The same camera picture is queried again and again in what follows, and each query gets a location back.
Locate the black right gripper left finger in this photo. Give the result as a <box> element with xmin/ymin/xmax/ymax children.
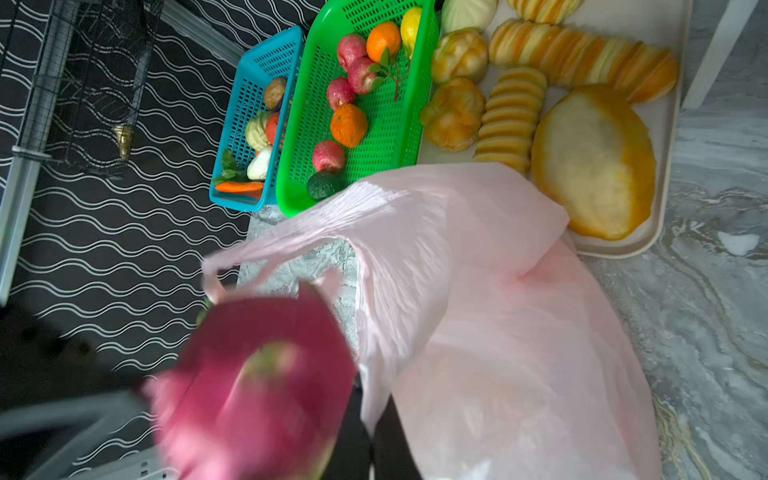
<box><xmin>321</xmin><ymin>383</ymin><xmax>371</xmax><ymax>480</ymax></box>

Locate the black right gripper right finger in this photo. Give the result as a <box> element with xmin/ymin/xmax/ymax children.
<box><xmin>371</xmin><ymin>396</ymin><xmax>422</xmax><ymax>480</ymax></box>

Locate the pink dragon fruit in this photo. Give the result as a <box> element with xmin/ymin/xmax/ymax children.
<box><xmin>143</xmin><ymin>283</ymin><xmax>357</xmax><ymax>479</ymax></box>

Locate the pink peach plastic bag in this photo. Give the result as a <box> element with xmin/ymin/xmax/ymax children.
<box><xmin>202</xmin><ymin>163</ymin><xmax>661</xmax><ymax>479</ymax></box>

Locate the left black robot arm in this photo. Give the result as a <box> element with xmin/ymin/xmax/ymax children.
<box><xmin>1</xmin><ymin>306</ymin><xmax>147</xmax><ymax>479</ymax></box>

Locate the dark green avocado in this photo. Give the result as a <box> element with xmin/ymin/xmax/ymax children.
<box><xmin>306</xmin><ymin>170</ymin><xmax>345</xmax><ymax>202</ymax></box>

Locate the orange carrot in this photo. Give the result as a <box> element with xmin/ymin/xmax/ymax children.
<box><xmin>215</xmin><ymin>181</ymin><xmax>264</xmax><ymax>195</ymax></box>

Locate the teal plastic basket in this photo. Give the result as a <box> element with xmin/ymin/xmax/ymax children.
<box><xmin>208</xmin><ymin>25</ymin><xmax>305</xmax><ymax>214</ymax></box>

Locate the white radish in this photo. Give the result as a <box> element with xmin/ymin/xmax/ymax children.
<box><xmin>246</xmin><ymin>145</ymin><xmax>272</xmax><ymax>181</ymax></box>

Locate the orange fruit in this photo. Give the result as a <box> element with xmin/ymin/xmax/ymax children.
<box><xmin>330</xmin><ymin>103</ymin><xmax>369</xmax><ymax>148</ymax></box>

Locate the green cabbage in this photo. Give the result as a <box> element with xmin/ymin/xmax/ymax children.
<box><xmin>244</xmin><ymin>111</ymin><xmax>272</xmax><ymax>152</ymax></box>

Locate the red tomato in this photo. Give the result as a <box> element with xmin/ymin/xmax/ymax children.
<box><xmin>265</xmin><ymin>112</ymin><xmax>280</xmax><ymax>145</ymax></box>

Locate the braided golden bread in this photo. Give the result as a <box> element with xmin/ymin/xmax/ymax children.
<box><xmin>419</xmin><ymin>77</ymin><xmax>486</xmax><ymax>152</ymax></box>

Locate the green plastic basket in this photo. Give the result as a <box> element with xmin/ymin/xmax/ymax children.
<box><xmin>276</xmin><ymin>1</ymin><xmax>440</xmax><ymax>217</ymax></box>

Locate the large round crusty bread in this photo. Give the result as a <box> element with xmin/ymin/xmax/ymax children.
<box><xmin>530</xmin><ymin>85</ymin><xmax>656</xmax><ymax>241</ymax></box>

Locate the striped long bread front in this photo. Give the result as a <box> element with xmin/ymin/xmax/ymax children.
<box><xmin>473</xmin><ymin>66</ymin><xmax>548</xmax><ymax>177</ymax></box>

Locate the striped long bread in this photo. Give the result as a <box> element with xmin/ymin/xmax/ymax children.
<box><xmin>489</xmin><ymin>20</ymin><xmax>680</xmax><ymax>103</ymax></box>
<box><xmin>473</xmin><ymin>66</ymin><xmax>548</xmax><ymax>177</ymax></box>
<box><xmin>507</xmin><ymin>0</ymin><xmax>583</xmax><ymax>25</ymax></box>

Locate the red apple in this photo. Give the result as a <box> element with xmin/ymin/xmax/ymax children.
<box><xmin>348</xmin><ymin>56</ymin><xmax>381</xmax><ymax>95</ymax></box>
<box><xmin>326</xmin><ymin>77</ymin><xmax>356</xmax><ymax>112</ymax></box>
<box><xmin>337</xmin><ymin>34</ymin><xmax>367</xmax><ymax>72</ymax></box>

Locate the brown potato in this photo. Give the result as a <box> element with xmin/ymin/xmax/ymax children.
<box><xmin>263</xmin><ymin>77</ymin><xmax>287</xmax><ymax>111</ymax></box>

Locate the braided pale bread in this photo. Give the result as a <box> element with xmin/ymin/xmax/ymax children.
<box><xmin>431</xmin><ymin>29</ymin><xmax>489</xmax><ymax>85</ymax></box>

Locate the yellow lemon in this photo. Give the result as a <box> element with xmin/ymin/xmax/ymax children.
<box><xmin>400</xmin><ymin>7</ymin><xmax>422</xmax><ymax>58</ymax></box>

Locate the white steamed bun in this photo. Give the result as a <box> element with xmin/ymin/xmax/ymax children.
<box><xmin>441</xmin><ymin>0</ymin><xmax>498</xmax><ymax>34</ymax></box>

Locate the striped long bread middle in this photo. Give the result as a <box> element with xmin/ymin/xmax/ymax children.
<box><xmin>489</xmin><ymin>20</ymin><xmax>680</xmax><ymax>103</ymax></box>

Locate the striped long bread back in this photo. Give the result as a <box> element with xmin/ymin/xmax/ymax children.
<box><xmin>507</xmin><ymin>0</ymin><xmax>583</xmax><ymax>25</ymax></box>

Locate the white wooden shelf rack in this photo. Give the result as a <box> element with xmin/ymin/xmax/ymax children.
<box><xmin>681</xmin><ymin>0</ymin><xmax>758</xmax><ymax>110</ymax></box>

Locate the black wire wall basket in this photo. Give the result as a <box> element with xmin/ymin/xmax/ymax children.
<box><xmin>12</xmin><ymin>1</ymin><xmax>163</xmax><ymax>179</ymax></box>

